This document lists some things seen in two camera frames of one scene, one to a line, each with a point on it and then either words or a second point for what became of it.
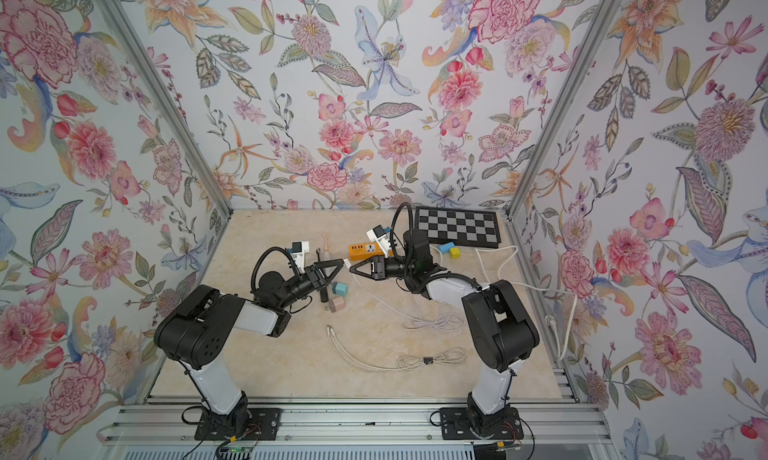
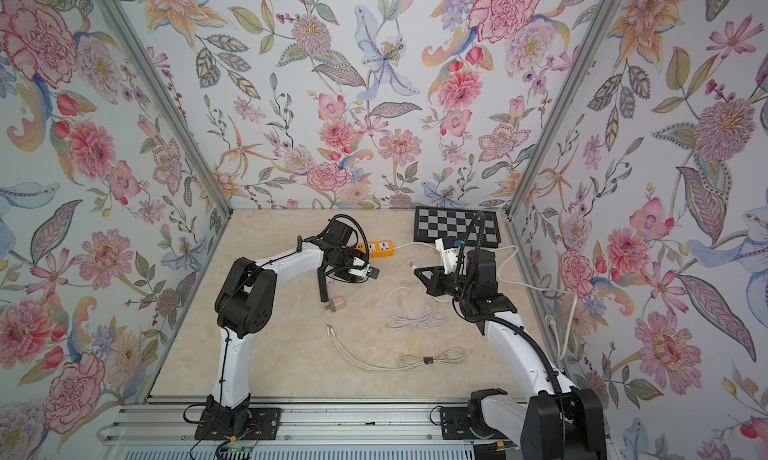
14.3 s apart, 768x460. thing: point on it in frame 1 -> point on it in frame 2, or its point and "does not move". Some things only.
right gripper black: (382, 268) -> (436, 284)
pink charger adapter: (337, 304) does not move
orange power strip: (364, 251) does not move
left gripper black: (314, 279) -> (353, 251)
